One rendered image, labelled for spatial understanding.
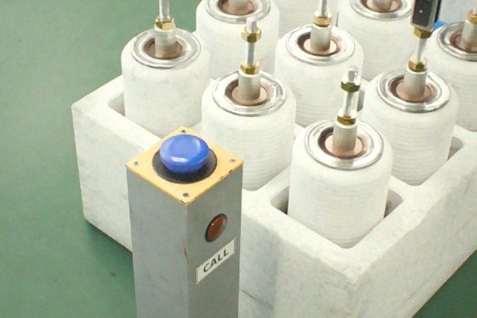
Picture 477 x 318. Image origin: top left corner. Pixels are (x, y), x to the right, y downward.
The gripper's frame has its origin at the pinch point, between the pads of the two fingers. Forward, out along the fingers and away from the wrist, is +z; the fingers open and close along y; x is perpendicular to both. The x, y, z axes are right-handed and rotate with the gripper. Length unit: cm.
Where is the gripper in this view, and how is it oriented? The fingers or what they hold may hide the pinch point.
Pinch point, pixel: (426, 7)
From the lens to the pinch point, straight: 93.1
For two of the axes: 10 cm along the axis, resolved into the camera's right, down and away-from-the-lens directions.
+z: -0.2, 7.7, 6.4
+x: 8.7, 3.3, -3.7
